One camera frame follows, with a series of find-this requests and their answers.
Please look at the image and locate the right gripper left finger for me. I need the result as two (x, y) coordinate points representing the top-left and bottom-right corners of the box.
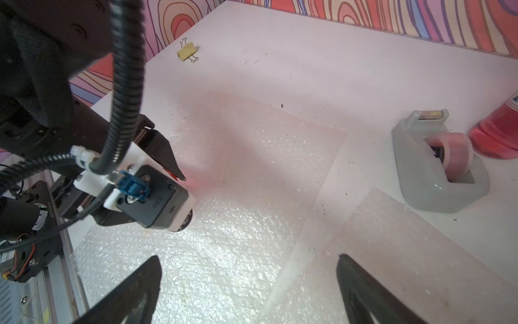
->
(75, 255), (162, 324)

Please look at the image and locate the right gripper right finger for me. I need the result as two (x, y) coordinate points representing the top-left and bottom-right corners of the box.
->
(337, 254), (425, 323)

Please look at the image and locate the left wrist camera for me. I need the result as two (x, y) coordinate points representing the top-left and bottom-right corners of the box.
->
(70, 143), (196, 232)

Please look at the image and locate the bubble wrap sheet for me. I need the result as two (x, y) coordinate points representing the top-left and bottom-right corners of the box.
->
(263, 189), (517, 323)
(74, 92), (346, 323)

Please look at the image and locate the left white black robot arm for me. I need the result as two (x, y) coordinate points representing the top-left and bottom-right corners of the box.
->
(1, 1), (194, 232)

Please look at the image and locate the grey tape dispenser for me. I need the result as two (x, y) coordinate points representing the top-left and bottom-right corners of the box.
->
(391, 109), (490, 213)

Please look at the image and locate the yellow binder clip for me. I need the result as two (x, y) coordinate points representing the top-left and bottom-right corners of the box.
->
(177, 38), (199, 63)

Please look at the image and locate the aluminium front rail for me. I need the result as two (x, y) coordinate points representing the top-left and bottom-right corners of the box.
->
(1, 171), (89, 323)

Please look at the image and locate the right pink drink bottle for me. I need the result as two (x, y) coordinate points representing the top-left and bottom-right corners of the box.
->
(468, 93), (517, 160)

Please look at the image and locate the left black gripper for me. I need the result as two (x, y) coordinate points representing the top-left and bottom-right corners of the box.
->
(65, 103), (186, 227)

